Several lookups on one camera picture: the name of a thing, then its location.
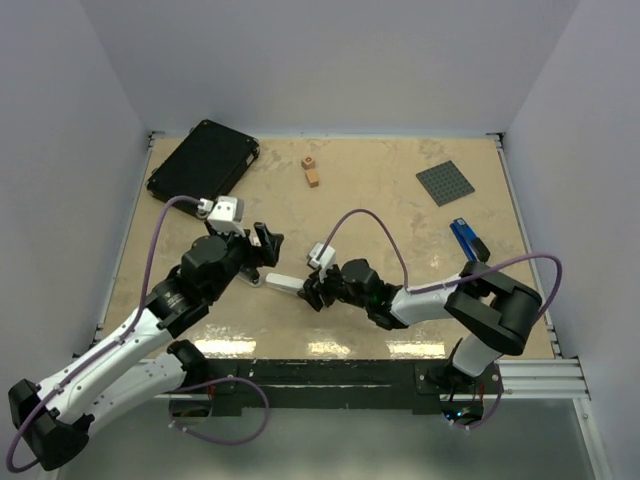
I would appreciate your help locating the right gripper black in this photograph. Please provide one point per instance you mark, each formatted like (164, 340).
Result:
(315, 287)

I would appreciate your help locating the aluminium frame rail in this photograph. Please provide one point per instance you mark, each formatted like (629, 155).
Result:
(544, 379)

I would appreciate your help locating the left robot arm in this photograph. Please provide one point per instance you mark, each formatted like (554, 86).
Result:
(144, 357)

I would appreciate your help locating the black hard case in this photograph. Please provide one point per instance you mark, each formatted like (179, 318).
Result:
(208, 163)

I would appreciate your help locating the plain wooden block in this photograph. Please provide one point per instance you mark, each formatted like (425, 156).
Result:
(312, 178)

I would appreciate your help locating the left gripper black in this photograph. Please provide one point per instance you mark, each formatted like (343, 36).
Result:
(266, 253)

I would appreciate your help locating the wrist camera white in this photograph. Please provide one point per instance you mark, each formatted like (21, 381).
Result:
(321, 258)
(223, 215)

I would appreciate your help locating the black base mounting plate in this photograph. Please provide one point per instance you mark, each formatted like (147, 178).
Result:
(422, 387)

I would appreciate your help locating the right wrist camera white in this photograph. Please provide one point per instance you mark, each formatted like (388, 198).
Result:
(321, 258)

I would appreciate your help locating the blue stapler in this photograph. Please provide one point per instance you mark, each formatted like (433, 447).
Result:
(472, 246)

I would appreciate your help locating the grey metal stapler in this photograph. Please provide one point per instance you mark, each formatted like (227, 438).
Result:
(251, 276)

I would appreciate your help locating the wooden cube with circle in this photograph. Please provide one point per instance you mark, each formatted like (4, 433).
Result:
(308, 163)

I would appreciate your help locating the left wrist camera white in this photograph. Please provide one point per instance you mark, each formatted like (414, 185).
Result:
(223, 215)

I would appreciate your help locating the grey studded baseplate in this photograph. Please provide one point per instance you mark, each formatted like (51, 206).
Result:
(445, 183)

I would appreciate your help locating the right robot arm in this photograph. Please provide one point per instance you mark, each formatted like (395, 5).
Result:
(498, 311)

